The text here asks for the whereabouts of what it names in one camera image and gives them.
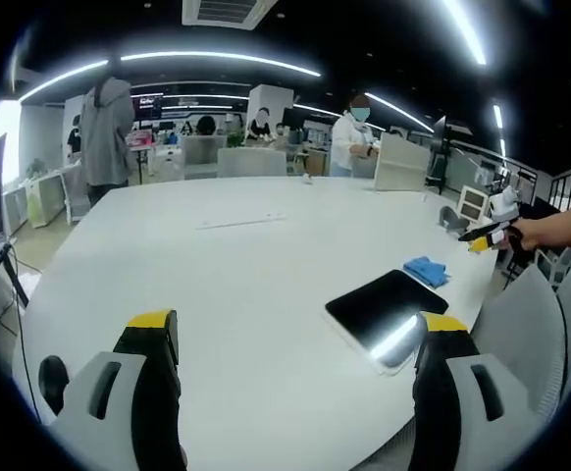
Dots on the white box with brown panels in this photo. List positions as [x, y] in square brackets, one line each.
[472, 204]

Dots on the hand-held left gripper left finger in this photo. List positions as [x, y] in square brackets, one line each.
[138, 387]

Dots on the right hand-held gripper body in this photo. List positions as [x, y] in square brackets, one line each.
[503, 203]

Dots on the ceiling air conditioner vent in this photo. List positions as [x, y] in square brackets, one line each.
[220, 12]

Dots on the person's right hand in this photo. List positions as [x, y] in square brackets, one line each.
[535, 233]

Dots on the grey headphones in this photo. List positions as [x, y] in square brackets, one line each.
[451, 219]

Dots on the black tablet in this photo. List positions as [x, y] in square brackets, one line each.
[386, 314]

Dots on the blue cleaning cloth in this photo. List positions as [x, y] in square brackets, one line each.
[427, 270]

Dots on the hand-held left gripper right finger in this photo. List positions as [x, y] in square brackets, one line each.
[454, 387]

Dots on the beige desk divider panel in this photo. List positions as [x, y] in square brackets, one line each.
[401, 164]

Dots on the grey mesh office chair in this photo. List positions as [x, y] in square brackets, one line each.
[526, 343]

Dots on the black monitor on stand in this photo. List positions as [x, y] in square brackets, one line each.
[442, 147]

